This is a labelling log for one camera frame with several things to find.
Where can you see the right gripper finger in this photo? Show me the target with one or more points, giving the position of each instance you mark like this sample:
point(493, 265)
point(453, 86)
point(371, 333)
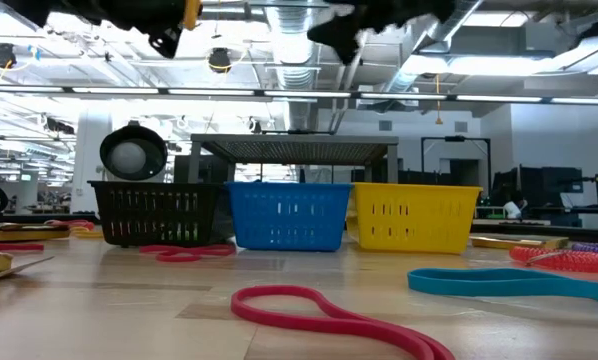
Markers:
point(346, 42)

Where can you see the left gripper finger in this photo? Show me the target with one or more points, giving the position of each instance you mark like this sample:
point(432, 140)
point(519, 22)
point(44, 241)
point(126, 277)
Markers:
point(178, 12)

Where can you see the yellow card pack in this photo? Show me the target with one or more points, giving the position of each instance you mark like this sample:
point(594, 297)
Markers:
point(509, 244)
point(24, 235)

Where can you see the black ceiling dome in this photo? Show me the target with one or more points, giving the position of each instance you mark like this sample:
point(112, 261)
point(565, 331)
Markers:
point(219, 60)
point(1, 54)

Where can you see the yellow hanging pendant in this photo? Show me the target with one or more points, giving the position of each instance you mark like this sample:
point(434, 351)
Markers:
point(438, 121)

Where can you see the grey perforated metal riser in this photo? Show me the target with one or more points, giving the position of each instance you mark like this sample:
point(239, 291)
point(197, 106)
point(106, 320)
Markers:
point(294, 150)

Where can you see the white cylindrical spotlight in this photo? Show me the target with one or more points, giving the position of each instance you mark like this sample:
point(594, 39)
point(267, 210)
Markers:
point(129, 157)

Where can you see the yellow plastic basket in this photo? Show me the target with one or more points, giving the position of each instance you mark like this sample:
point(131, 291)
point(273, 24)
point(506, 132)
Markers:
point(414, 195)

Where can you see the black plastic basket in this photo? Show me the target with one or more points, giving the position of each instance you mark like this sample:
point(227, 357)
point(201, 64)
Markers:
point(154, 186)

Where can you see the blue plastic basket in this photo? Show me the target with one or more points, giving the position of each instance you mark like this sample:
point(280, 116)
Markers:
point(289, 240)

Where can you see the person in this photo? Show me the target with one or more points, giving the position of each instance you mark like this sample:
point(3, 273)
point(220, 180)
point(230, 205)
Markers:
point(513, 210)

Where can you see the black robot station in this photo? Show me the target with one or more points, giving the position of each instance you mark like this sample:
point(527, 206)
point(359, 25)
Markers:
point(544, 190)

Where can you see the blue rubber band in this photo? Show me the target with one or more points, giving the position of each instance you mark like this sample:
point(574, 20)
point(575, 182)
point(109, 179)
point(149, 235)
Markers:
point(413, 281)

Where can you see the large red rubber band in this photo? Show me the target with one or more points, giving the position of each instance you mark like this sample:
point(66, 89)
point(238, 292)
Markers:
point(237, 304)

